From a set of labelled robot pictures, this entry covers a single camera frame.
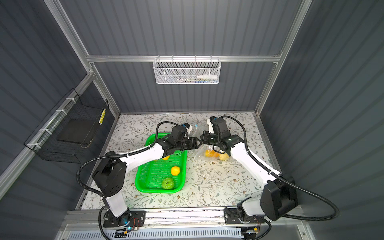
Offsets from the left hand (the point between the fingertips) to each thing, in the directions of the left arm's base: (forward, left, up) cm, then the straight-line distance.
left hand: (200, 142), depth 86 cm
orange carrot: (-6, -6, -3) cm, 9 cm away
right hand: (0, -1, +5) cm, 6 cm away
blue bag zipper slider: (+7, +2, +8) cm, 10 cm away
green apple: (-20, +19, -9) cm, 28 cm away
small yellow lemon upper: (-16, +17, +12) cm, 26 cm away
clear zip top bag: (-8, 0, +1) cm, 8 cm away
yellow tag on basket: (+13, +55, +11) cm, 57 cm away
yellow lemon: (-12, +15, -11) cm, 22 cm away
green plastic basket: (-12, +24, -15) cm, 31 cm away
